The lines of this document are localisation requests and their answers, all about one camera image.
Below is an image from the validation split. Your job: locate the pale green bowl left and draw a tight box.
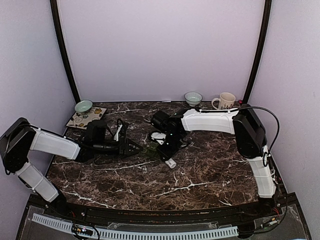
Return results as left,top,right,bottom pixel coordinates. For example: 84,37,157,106
74,100,93,115

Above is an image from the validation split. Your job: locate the floral square plate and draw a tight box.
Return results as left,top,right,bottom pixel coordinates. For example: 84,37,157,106
66,107,107,130

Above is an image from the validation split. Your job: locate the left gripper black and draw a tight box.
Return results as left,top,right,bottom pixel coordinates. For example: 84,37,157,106
93,137,144,160

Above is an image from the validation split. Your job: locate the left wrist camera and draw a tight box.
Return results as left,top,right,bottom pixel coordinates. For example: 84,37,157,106
113,122,129,142

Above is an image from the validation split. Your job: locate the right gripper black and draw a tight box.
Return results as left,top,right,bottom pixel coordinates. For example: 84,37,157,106
156,132,183,162

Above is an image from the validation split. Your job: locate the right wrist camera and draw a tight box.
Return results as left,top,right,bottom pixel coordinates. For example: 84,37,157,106
149,131,166,145

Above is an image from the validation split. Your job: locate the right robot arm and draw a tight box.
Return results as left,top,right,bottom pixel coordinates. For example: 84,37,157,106
149,104,277,217

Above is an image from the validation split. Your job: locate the white pill bottle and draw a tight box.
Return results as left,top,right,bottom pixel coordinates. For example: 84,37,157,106
165,158,177,169

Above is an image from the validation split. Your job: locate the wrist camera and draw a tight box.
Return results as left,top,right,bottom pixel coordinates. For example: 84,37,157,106
149,131,166,145
113,122,129,142

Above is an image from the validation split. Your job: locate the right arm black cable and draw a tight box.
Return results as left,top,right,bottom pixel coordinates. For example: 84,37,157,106
199,106,280,168

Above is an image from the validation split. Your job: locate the black frame post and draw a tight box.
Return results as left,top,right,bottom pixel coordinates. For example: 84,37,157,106
49,0,81,103
242,0,272,104

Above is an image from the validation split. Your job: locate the left black frame post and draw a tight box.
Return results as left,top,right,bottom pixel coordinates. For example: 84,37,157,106
49,0,81,103

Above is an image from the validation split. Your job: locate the pale green bowl right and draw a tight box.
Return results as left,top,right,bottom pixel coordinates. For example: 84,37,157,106
184,92,203,107

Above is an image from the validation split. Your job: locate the cream floral mug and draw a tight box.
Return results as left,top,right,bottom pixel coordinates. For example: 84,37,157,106
211,92,236,110

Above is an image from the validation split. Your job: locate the pale green bowl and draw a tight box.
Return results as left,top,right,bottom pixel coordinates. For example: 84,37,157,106
74,100,93,115
184,92,203,107

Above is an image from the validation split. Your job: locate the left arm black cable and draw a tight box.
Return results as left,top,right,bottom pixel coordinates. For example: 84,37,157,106
79,118,131,166

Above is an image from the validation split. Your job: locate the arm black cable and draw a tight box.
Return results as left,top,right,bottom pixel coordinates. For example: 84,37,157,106
79,118,131,166
199,106,280,168

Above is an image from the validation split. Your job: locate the white slotted cable duct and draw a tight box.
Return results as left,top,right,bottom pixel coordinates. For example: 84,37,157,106
31,213,239,240

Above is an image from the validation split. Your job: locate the right black frame post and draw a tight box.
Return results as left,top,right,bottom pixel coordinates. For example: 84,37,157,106
242,0,272,104

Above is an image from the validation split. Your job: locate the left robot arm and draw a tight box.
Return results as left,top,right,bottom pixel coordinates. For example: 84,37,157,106
0,117,143,218

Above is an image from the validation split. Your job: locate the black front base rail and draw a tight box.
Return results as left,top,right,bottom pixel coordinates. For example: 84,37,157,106
24,194,298,228

